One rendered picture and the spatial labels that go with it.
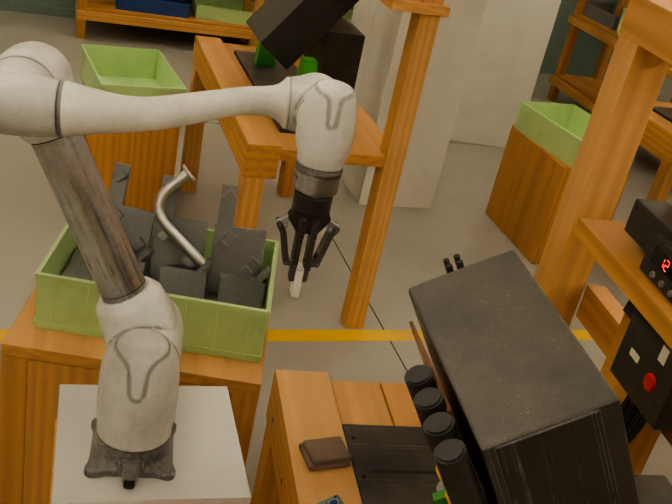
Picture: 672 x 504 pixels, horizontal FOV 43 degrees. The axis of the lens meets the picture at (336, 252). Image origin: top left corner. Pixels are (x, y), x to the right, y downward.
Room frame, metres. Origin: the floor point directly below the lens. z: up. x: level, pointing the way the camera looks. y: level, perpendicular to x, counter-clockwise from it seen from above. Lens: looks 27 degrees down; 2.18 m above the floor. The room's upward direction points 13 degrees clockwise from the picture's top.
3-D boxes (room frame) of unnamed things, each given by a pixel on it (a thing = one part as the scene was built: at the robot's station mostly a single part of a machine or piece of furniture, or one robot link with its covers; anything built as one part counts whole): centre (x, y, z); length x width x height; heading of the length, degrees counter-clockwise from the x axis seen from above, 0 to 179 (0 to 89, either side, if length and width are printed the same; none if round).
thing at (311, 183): (1.52, 0.07, 1.54); 0.09 x 0.09 x 0.06
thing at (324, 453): (1.49, -0.07, 0.91); 0.10 x 0.08 x 0.03; 116
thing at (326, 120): (1.53, 0.07, 1.65); 0.13 x 0.11 x 0.16; 12
